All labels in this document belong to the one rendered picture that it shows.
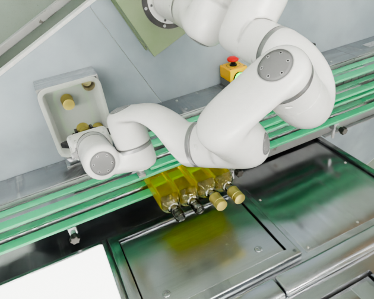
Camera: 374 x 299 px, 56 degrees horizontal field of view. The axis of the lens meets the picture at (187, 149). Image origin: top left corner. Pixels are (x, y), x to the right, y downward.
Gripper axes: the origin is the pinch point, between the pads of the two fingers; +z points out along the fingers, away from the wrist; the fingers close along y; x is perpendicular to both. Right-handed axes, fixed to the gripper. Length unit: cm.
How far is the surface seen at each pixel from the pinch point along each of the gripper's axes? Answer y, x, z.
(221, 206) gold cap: 27.4, -26.3, -18.0
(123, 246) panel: 0.3, -36.2, -2.4
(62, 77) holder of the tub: -0.5, 14.6, 11.0
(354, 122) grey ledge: 107, -33, 12
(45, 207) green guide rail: -16.4, -17.8, 2.9
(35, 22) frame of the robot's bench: -2, 33, 66
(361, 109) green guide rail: 102, -24, 3
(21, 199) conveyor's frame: -22.1, -15.2, 8.5
